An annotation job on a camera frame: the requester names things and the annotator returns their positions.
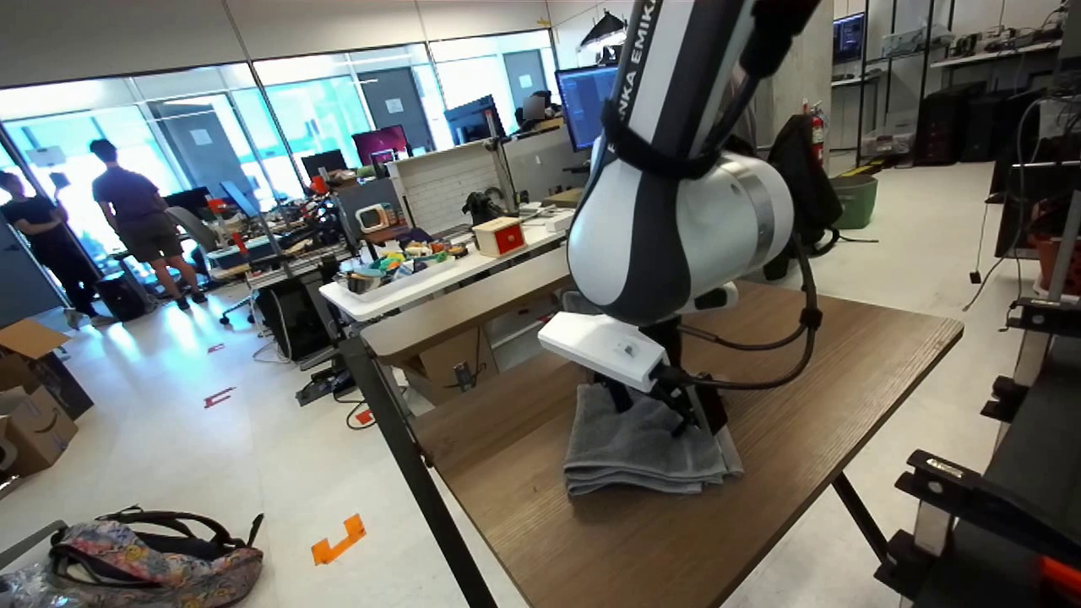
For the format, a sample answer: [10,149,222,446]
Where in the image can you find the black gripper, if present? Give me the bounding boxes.
[604,320,728,435]

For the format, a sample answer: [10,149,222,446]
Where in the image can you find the grey towel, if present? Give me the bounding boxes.
[565,383,748,500]

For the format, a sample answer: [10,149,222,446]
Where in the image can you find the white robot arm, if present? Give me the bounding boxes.
[546,0,822,429]

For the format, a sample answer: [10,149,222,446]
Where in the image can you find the black perforated robot base table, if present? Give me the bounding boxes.
[876,294,1081,608]

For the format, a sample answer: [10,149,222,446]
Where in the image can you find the white cluttered table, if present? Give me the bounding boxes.
[320,210,572,323]

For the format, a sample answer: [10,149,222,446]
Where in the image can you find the long wooden bench table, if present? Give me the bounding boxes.
[360,249,567,360]

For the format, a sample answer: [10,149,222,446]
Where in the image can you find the red small box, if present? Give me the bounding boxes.
[472,217,525,258]

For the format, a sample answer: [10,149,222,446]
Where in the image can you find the computer monitor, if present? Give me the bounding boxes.
[557,68,618,151]

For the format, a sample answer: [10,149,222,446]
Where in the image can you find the colourful backpack on floor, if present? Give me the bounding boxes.
[0,507,263,608]

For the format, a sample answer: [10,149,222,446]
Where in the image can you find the standing person purple shirt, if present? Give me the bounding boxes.
[87,138,206,309]

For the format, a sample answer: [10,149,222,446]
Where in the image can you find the cardboard boxes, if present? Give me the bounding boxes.
[0,317,90,476]

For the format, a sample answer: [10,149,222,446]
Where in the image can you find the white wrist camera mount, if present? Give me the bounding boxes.
[537,312,660,390]

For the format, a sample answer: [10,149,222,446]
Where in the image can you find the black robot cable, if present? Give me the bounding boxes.
[679,229,825,395]

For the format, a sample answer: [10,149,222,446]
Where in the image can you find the black camera stand pole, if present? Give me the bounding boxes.
[337,339,497,608]

